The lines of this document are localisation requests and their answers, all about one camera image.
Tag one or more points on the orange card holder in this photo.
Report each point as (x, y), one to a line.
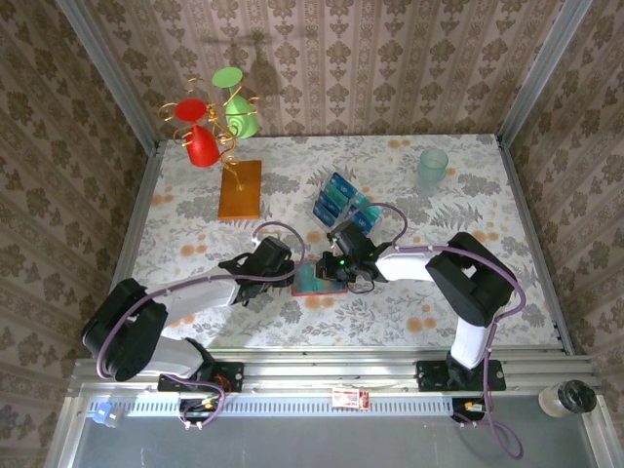
(312, 295)

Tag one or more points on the clear acrylic card stand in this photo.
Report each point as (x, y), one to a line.
(350, 209)

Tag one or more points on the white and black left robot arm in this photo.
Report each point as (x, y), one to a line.
(205, 295)

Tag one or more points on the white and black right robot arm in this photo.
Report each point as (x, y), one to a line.
(404, 265)

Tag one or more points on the teal credit card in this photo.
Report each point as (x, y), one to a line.
(370, 219)
(363, 202)
(336, 194)

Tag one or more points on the red and white label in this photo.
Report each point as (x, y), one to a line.
(350, 398)

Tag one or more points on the frosted teal glass cup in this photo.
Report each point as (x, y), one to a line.
(431, 166)

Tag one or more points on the black power connector block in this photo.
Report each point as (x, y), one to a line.
(460, 407)
(192, 407)

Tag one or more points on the red wine glass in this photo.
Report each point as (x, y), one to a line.
(202, 146)

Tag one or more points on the green wine glass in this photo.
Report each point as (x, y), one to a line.
(241, 117)

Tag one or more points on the blue and clear plug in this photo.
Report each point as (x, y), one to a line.
(102, 414)

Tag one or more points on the clear jar black lid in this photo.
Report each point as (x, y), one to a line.
(568, 399)

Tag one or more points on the long aluminium base rail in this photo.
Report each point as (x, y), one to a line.
(331, 370)

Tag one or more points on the aluminium table side rail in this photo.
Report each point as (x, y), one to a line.
(131, 234)
(531, 234)

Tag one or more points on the aluminium frame post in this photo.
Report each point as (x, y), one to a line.
(112, 78)
(541, 73)

